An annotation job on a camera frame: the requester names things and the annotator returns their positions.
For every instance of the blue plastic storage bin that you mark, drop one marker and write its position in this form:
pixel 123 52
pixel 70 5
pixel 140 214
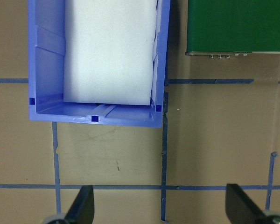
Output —
pixel 46 70

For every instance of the white foam pad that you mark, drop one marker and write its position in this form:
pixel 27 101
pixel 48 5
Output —
pixel 107 51

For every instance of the green conveyor belt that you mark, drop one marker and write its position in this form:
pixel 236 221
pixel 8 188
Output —
pixel 238 25

